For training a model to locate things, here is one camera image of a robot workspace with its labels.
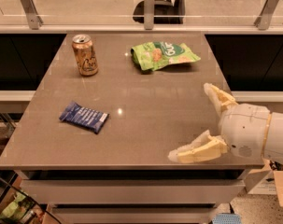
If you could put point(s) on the grey drawer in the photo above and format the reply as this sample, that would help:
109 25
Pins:
133 191
134 215

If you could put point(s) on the middle metal railing post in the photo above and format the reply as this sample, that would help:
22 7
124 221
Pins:
148 14

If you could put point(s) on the metal railing post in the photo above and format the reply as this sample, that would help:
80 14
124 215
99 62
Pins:
33 19
263 21
148 14

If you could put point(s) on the green bag on floor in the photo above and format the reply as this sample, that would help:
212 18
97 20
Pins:
16 210

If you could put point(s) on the black office chair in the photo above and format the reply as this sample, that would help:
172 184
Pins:
169 11

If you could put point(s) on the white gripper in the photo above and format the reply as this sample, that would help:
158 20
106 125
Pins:
244 129

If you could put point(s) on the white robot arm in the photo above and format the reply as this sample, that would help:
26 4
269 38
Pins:
272 147

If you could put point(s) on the lower grey drawer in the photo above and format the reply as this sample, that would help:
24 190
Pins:
134 215

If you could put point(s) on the blue rxbar wrapper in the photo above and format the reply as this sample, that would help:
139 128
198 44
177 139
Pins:
84 117

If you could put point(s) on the green snack bag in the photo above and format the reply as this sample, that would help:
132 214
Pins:
157 55

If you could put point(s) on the upper grey drawer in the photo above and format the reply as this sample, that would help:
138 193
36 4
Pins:
133 191

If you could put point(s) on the cardboard box with items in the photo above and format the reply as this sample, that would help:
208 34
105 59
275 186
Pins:
266 181

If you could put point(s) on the blue perforated mat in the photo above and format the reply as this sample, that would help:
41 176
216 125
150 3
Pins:
226 219

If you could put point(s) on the left metal railing post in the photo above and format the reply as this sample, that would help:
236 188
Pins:
33 19

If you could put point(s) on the right metal railing post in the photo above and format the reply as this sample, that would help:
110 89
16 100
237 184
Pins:
263 21

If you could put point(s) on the gold soda can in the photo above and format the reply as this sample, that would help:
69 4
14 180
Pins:
85 55

